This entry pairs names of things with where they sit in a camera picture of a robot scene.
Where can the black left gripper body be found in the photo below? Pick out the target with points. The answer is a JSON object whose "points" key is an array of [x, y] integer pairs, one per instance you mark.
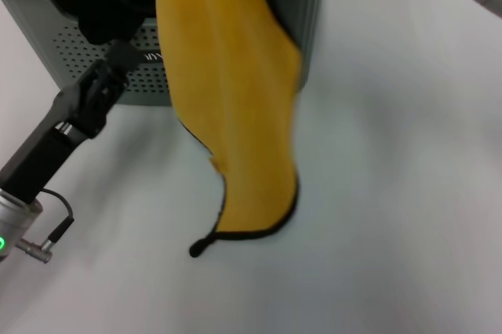
{"points": [[70, 114]]}

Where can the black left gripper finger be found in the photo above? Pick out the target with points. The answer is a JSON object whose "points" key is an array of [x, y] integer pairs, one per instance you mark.
{"points": [[123, 55]]}

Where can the yellow grey towel black trim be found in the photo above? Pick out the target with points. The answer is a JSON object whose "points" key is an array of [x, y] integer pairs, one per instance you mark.
{"points": [[235, 95]]}

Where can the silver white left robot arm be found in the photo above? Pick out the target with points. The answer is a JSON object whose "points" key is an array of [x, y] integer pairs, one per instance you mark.
{"points": [[12, 220]]}

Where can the grey-green perforated storage box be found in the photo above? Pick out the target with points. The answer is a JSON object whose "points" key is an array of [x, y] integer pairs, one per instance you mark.
{"points": [[35, 24]]}

